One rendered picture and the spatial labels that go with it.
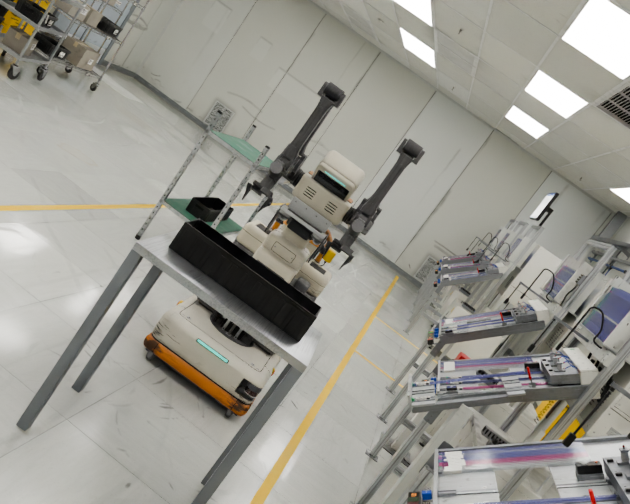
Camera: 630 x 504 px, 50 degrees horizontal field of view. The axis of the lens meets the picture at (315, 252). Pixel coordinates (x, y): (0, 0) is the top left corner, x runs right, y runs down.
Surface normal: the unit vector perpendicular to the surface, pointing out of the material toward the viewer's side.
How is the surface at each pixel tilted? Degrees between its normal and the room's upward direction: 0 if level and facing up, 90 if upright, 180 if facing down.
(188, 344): 90
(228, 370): 90
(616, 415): 90
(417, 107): 90
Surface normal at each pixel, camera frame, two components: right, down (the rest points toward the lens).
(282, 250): -0.20, 0.23
